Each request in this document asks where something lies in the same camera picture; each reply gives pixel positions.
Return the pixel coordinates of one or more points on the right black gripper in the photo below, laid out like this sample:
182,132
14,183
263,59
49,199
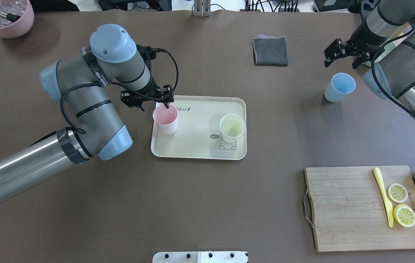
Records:
358,41

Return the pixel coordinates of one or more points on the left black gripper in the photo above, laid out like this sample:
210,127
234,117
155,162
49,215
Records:
153,89

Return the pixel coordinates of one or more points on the pink cup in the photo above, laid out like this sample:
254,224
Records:
166,118

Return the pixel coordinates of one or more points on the blue cup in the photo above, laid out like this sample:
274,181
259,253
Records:
340,86

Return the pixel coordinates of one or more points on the cream cup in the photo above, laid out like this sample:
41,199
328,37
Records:
232,126

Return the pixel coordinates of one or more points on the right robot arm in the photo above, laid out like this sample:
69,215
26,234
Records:
392,69

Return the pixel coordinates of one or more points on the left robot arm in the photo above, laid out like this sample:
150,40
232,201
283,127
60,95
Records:
94,127

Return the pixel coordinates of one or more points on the cream rabbit tray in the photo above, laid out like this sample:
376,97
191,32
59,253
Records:
198,135

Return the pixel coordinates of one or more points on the grey folded cloth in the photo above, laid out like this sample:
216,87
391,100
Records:
270,51

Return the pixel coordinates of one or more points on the yellow plastic knife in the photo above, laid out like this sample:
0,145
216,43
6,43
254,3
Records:
387,204

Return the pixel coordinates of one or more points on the lemon slice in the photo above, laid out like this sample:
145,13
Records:
404,215
397,193

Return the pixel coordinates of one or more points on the wooden cutting board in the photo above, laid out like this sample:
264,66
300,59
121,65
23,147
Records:
347,212

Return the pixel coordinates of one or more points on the pink bowl with ice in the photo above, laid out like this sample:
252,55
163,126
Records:
22,8

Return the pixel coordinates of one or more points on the aluminium frame post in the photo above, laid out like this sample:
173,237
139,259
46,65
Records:
202,8

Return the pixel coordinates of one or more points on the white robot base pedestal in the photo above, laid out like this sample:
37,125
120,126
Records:
201,257

